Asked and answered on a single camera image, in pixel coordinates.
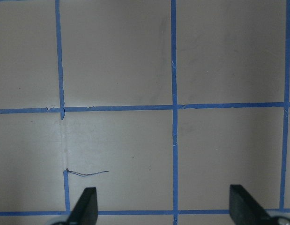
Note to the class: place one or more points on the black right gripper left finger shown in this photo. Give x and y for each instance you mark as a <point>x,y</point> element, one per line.
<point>85,211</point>

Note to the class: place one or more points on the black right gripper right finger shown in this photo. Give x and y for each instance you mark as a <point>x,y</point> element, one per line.
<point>244,209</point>

